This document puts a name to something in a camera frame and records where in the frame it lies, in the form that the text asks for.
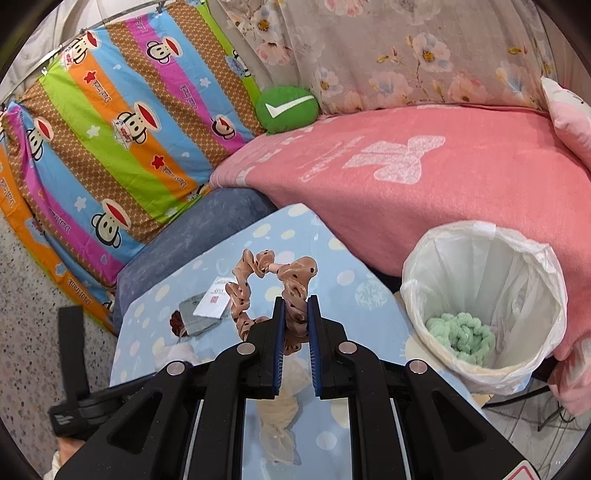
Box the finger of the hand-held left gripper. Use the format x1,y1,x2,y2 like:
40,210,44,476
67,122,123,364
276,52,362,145
57,305,89,403

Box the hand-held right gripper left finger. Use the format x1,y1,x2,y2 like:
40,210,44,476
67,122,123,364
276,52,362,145
58,298,285,480

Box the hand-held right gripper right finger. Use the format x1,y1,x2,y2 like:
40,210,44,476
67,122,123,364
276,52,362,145
308,296,533,480

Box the pink dotted scrunchie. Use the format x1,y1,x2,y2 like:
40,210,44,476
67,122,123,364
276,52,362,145
225,248,319,356

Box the green chenille scrunchies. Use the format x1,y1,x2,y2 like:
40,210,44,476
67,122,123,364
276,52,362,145
424,312,498,366

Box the bin with white plastic liner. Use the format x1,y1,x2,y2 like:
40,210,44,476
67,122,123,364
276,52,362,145
400,220,569,397

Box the beige organza scrunchie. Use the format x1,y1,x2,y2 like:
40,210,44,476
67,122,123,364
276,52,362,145
257,355,306,466

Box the grey pouch with white tag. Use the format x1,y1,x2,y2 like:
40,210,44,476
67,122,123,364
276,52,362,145
178,277,232,337

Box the blue polka dot tablecloth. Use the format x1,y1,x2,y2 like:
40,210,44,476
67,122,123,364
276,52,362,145
108,203,491,480

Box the white cloth scrunchie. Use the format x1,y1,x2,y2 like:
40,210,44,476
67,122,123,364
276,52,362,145
154,342,204,370

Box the blue-grey sofa seat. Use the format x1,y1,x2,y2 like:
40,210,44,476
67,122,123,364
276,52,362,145
113,188,279,334

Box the pink printed blanket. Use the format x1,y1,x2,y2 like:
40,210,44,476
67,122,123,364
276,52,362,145
210,104,591,417

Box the striped cartoon monkey blanket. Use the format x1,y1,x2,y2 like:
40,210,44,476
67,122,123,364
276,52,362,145
0,4,260,334

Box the green round check mark cushion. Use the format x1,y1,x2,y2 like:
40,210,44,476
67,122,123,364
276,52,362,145
255,85,321,135

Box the black metal stand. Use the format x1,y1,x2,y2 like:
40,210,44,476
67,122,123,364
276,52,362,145
485,357,583,432

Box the grey floral sheet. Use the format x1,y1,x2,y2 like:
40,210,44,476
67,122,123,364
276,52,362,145
216,0,560,117

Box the pink printed pillow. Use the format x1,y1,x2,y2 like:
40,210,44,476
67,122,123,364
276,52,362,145
540,76,591,169

